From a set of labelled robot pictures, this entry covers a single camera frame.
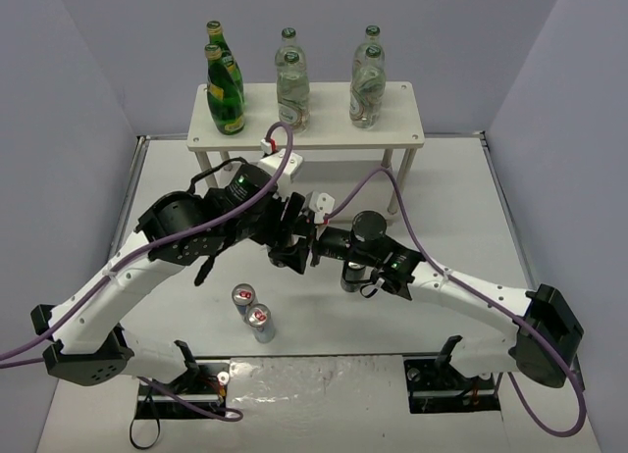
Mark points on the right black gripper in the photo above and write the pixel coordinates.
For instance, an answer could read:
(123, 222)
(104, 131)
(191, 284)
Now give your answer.
(314, 247)

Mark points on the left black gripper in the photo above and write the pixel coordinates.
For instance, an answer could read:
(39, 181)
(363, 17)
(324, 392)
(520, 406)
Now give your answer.
(274, 223)

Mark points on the black can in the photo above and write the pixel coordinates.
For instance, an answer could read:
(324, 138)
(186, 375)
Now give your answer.
(353, 277)

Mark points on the silver red can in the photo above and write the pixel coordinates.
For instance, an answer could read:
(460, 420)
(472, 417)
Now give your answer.
(244, 296)
(259, 319)

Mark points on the silver red can front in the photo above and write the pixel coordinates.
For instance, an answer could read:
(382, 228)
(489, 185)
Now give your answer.
(259, 319)

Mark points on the clear bottle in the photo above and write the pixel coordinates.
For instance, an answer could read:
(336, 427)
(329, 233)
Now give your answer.
(290, 41)
(372, 38)
(293, 92)
(367, 89)

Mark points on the green glass bottle front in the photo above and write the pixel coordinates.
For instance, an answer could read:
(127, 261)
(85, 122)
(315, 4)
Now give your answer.
(223, 96)

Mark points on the green glass bottle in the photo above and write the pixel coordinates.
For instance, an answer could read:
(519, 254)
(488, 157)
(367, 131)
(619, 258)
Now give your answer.
(216, 36)
(223, 96)

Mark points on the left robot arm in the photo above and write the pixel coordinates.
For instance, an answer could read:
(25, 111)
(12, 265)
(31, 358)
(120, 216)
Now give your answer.
(88, 344)

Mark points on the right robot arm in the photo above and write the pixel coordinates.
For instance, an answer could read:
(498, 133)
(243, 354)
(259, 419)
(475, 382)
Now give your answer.
(538, 333)

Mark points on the white two-tier shelf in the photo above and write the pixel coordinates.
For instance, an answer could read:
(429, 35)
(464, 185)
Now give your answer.
(337, 154)

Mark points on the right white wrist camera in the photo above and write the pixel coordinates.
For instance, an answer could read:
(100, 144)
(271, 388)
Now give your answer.
(320, 204)

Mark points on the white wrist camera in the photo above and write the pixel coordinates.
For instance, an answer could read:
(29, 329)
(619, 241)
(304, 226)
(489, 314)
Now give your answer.
(320, 204)
(275, 160)

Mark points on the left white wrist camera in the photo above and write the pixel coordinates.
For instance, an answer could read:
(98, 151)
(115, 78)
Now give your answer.
(275, 160)

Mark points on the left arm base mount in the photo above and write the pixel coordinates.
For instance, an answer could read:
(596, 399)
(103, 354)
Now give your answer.
(205, 392)

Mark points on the left metal table rail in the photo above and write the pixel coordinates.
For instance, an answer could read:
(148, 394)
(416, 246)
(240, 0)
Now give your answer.
(137, 162)

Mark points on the metal table rail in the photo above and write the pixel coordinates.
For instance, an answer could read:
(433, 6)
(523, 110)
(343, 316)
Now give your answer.
(137, 162)
(512, 226)

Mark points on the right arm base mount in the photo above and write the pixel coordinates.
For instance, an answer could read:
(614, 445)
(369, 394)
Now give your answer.
(433, 390)

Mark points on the right metal table rail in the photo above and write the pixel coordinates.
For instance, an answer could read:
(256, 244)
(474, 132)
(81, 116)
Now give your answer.
(512, 226)

